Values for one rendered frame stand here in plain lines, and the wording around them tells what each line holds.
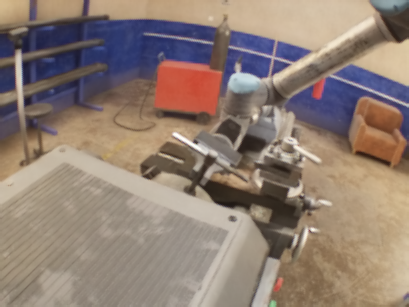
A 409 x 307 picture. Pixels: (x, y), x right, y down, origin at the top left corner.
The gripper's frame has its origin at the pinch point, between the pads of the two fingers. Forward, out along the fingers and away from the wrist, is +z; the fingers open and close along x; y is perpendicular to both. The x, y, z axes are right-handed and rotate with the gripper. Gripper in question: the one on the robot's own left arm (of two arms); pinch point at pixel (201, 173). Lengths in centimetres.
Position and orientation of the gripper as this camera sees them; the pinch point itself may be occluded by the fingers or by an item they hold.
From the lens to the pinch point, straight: 72.3
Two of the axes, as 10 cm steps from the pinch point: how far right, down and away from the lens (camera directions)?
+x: -8.4, -5.4, 0.4
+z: -3.4, 4.6, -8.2
